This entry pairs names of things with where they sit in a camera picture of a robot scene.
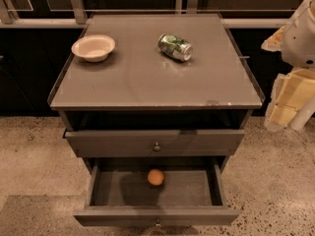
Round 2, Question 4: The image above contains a grey drawer cabinet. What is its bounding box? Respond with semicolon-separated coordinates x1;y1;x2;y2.
47;13;266;174

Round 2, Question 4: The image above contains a green soda can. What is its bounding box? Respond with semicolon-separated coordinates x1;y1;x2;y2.
157;34;193;62

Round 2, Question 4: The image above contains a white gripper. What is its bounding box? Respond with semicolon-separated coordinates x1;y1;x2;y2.
261;3;315;132

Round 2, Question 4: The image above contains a grey open middle drawer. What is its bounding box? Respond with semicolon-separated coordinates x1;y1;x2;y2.
74;157;240;226

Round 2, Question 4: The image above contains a grey top drawer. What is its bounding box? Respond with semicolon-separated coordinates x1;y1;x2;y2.
65;129;244;157

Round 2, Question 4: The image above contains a white table leg post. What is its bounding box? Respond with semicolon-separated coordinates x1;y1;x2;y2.
289;96;315;131

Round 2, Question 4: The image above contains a beige paper bowl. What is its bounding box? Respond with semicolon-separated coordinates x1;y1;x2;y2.
71;35;115;63

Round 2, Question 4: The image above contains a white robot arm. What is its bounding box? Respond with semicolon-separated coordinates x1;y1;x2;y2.
261;0;315;132

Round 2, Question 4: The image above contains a metal window frame rail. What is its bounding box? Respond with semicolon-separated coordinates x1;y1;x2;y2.
1;0;304;29

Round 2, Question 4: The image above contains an orange fruit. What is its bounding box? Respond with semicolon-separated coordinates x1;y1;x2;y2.
148;169;164;186

